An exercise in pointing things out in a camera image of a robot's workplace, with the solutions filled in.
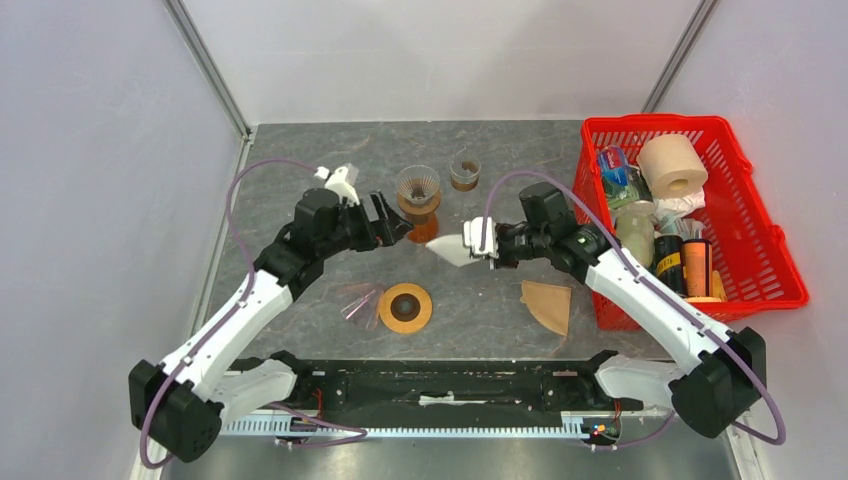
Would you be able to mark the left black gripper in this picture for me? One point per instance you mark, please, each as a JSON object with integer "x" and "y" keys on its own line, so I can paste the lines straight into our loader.
{"x": 389, "y": 229}

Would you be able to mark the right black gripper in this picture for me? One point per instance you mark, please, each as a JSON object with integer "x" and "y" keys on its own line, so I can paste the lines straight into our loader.
{"x": 496, "y": 250}

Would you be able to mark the white paper coffee filter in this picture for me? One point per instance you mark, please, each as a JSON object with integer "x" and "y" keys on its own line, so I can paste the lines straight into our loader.
{"x": 452, "y": 248}

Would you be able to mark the dark wooden ring holder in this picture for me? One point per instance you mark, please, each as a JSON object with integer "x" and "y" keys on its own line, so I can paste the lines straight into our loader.
{"x": 419, "y": 213}

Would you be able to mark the clear glass dripper cone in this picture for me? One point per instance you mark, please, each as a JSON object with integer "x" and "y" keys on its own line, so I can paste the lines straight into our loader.
{"x": 418, "y": 184}

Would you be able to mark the light wooden ring holder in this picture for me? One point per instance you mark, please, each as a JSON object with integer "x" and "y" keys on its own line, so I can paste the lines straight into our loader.
{"x": 405, "y": 308}

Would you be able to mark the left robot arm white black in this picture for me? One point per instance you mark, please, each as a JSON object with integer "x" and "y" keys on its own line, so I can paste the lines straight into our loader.
{"x": 181, "y": 404}

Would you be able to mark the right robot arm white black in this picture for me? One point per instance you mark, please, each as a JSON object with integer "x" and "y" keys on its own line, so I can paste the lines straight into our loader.
{"x": 716, "y": 378}

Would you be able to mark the brown paper coffee filter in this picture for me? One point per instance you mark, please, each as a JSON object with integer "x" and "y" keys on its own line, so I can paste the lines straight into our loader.
{"x": 550, "y": 305}

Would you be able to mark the amber glass carafe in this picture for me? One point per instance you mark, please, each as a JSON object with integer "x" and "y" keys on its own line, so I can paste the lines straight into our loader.
{"x": 425, "y": 228}

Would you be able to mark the small glass cup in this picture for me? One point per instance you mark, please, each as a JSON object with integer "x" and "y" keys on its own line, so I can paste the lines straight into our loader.
{"x": 464, "y": 174}

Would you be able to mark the blue snack packet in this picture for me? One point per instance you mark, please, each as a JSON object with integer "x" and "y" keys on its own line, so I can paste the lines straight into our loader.
{"x": 614, "y": 165}

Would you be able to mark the pale green bottle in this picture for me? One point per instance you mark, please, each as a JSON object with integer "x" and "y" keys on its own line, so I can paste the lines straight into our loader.
{"x": 635, "y": 228}

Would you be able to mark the green patterned packet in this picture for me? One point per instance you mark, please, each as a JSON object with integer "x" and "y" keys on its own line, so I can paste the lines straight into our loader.
{"x": 634, "y": 196}

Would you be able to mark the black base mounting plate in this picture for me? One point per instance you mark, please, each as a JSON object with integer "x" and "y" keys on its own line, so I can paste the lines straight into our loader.
{"x": 450, "y": 394}

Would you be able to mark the black cylindrical can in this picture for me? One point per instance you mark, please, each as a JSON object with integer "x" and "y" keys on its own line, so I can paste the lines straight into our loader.
{"x": 668, "y": 263}

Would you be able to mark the crumpled white paper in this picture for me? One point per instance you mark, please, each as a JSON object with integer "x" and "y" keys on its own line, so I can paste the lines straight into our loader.
{"x": 668, "y": 210}

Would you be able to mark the beige toilet paper roll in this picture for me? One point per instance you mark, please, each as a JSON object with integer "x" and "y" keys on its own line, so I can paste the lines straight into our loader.
{"x": 671, "y": 166}

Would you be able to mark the orange cylindrical can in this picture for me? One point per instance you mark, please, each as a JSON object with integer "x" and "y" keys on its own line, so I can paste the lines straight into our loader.
{"x": 697, "y": 263}

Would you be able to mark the red plastic basket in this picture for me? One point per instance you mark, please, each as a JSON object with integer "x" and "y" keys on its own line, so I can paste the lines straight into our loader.
{"x": 749, "y": 250}

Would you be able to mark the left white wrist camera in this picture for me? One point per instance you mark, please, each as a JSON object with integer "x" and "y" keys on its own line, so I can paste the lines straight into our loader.
{"x": 341, "y": 181}

